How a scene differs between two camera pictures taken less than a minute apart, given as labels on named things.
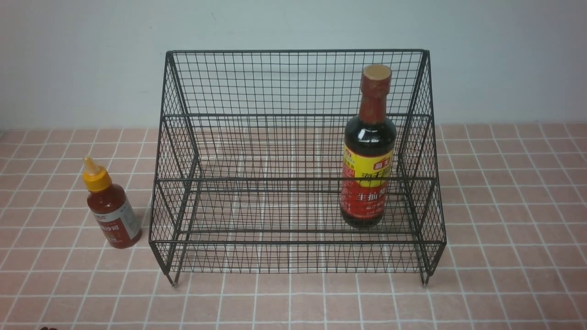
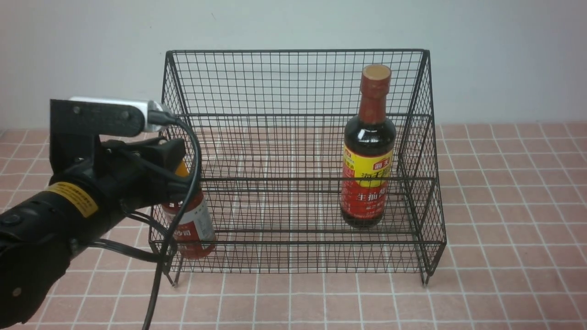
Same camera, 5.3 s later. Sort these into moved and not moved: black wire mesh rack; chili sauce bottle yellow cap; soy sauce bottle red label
Moved: chili sauce bottle yellow cap
Not moved: black wire mesh rack; soy sauce bottle red label
